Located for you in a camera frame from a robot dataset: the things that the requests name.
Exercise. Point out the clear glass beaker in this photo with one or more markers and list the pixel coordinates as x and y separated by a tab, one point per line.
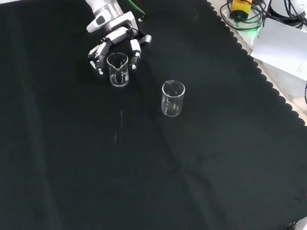
172	100
118	72

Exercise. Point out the pale board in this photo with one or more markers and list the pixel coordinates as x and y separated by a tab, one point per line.
287	48

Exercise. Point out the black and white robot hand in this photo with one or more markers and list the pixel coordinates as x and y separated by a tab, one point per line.
116	33

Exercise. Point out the black bench cloth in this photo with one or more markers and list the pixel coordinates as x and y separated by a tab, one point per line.
55	136

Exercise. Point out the yellow stop button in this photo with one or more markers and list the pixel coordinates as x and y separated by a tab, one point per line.
241	6

